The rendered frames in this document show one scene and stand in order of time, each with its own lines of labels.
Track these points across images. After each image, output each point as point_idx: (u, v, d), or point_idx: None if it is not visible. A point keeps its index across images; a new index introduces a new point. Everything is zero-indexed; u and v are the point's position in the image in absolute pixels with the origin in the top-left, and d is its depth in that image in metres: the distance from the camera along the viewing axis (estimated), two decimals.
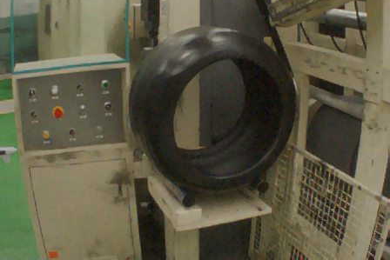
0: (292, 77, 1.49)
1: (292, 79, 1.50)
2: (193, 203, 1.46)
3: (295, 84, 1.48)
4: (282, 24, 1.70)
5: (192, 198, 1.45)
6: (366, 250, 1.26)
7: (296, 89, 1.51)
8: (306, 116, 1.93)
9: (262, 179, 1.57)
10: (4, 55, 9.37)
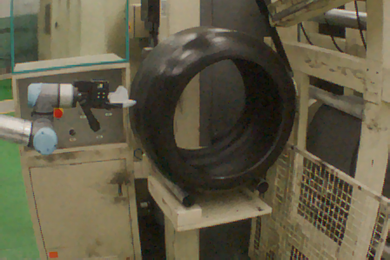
0: (292, 77, 1.49)
1: (292, 79, 1.50)
2: (193, 203, 1.46)
3: (295, 84, 1.48)
4: (282, 24, 1.70)
5: (192, 198, 1.45)
6: (366, 250, 1.26)
7: (296, 89, 1.51)
8: (306, 116, 1.93)
9: (262, 179, 1.57)
10: (4, 55, 9.37)
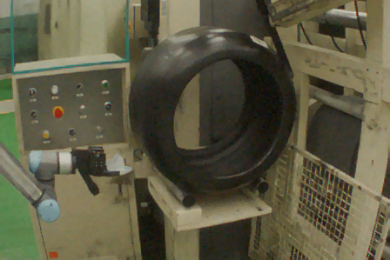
0: (252, 37, 1.40)
1: (253, 37, 1.40)
2: (189, 196, 1.45)
3: (258, 43, 1.39)
4: (282, 24, 1.70)
5: (184, 201, 1.45)
6: (366, 250, 1.26)
7: (263, 42, 1.42)
8: (306, 116, 1.93)
9: (255, 188, 1.57)
10: (4, 55, 9.37)
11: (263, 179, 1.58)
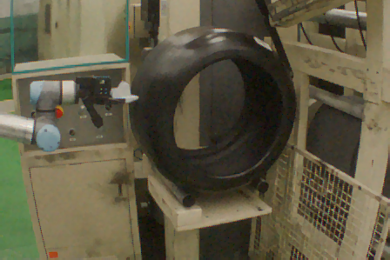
0: (255, 39, 1.41)
1: (257, 39, 1.41)
2: (185, 197, 1.45)
3: (262, 43, 1.40)
4: (282, 24, 1.70)
5: (184, 203, 1.45)
6: (366, 250, 1.26)
7: (266, 43, 1.43)
8: (306, 116, 1.93)
9: None
10: (4, 55, 9.37)
11: (260, 178, 1.58)
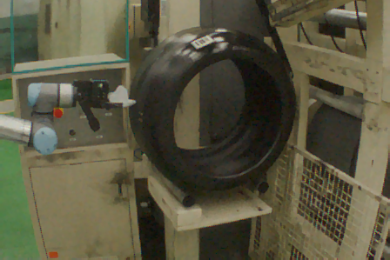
0: (193, 44, 1.34)
1: (195, 43, 1.34)
2: (188, 206, 1.46)
3: (202, 45, 1.33)
4: (282, 24, 1.70)
5: (193, 202, 1.46)
6: (366, 250, 1.26)
7: (206, 37, 1.35)
8: (306, 116, 1.93)
9: None
10: (4, 55, 9.37)
11: (254, 189, 1.58)
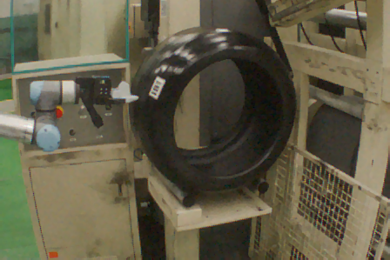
0: (151, 96, 1.33)
1: (151, 93, 1.33)
2: (190, 196, 1.45)
3: (158, 92, 1.31)
4: (282, 24, 1.70)
5: (184, 201, 1.45)
6: (366, 250, 1.26)
7: (157, 80, 1.33)
8: (306, 116, 1.93)
9: (255, 188, 1.57)
10: (4, 55, 9.37)
11: None
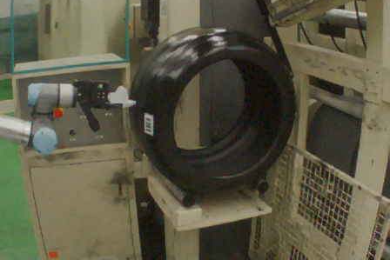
0: (147, 133, 1.35)
1: (146, 130, 1.35)
2: (184, 198, 1.45)
3: (151, 129, 1.34)
4: (282, 24, 1.70)
5: (185, 204, 1.45)
6: (366, 250, 1.26)
7: (145, 117, 1.35)
8: (306, 116, 1.93)
9: None
10: (4, 55, 9.37)
11: (259, 178, 1.57)
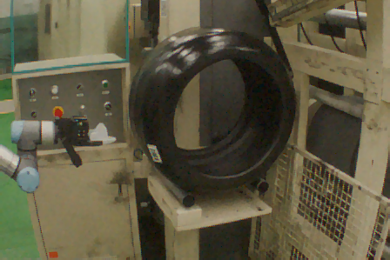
0: (157, 161, 1.39)
1: (155, 159, 1.39)
2: (185, 206, 1.45)
3: (158, 157, 1.37)
4: (282, 24, 1.70)
5: (191, 204, 1.46)
6: (366, 250, 1.26)
7: (150, 148, 1.37)
8: (306, 116, 1.93)
9: None
10: (4, 55, 9.37)
11: (253, 186, 1.57)
